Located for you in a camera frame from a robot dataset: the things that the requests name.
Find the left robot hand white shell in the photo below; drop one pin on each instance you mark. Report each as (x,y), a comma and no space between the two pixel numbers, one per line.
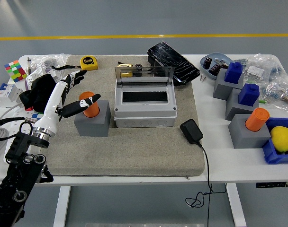
(50,106)

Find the clear hinged box lid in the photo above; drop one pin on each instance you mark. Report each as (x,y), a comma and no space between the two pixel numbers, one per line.
(158,75)

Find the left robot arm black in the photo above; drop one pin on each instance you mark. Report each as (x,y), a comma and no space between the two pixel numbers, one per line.
(18,175)

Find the grey plastic junction box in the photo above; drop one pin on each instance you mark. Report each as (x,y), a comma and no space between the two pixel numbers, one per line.
(144,113)

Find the black box with cracked pattern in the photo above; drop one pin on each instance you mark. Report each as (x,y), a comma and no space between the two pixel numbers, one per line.
(174,61)

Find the black cloth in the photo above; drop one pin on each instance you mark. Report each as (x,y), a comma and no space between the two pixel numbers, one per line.
(39,92)

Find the white printed carton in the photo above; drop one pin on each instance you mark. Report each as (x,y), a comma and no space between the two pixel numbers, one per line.
(37,73)

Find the white circuit breaker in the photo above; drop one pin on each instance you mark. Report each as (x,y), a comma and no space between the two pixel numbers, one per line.
(6,94)

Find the clear plastic bag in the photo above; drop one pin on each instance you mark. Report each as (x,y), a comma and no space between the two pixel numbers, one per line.
(51,60)

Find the grey block with round hole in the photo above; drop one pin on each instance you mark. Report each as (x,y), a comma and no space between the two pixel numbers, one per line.
(92,127)

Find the large colourful puzzle cube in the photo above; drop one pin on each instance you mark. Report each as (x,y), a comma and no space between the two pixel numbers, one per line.
(15,71)

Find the yellow square tape measure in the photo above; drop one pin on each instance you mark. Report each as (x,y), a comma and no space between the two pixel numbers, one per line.
(88,62)

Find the yellow round tape measure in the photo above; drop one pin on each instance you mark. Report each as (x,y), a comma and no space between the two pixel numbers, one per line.
(125,64)

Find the grey-brown table mat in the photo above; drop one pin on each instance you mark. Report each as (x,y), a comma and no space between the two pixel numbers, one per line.
(125,151)

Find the small black capacitor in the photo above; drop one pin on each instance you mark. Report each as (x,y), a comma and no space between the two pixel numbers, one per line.
(138,65)

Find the white table leg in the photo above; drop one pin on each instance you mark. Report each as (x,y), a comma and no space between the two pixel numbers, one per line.
(237,205)
(62,205)

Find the black power adapter plug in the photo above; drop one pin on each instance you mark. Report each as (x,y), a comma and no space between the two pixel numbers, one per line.
(191,131)

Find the small screws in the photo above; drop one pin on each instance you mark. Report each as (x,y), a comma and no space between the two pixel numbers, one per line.
(202,78)

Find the black capacitor in tray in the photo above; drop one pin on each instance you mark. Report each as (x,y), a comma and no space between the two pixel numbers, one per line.
(208,62)

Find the dark brown capacitor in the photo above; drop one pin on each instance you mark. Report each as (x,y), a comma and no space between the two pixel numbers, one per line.
(214,69)

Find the grey block holder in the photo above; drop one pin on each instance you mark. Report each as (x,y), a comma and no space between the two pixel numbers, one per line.
(234,107)
(221,88)
(245,139)

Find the blue-grey oval tray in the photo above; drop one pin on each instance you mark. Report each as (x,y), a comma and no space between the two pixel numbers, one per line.
(217,56)

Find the small metal piece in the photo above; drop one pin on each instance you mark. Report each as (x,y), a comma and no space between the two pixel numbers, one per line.
(221,63)

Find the blue plastic block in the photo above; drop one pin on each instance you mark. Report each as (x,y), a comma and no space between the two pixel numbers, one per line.
(248,94)
(232,73)

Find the small green piece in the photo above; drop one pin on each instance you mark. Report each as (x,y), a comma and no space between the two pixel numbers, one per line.
(262,101)

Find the clear bag of components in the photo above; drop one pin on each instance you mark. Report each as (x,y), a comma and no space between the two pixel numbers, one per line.
(260,68)
(281,93)

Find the blue plastic bin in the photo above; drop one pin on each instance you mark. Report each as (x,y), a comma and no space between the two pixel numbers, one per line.
(274,157)

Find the yellow lemon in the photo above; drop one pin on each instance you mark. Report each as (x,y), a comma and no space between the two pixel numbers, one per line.
(281,139)

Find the black table control panel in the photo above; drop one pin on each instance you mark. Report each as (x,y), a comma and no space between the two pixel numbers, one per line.
(272,185)

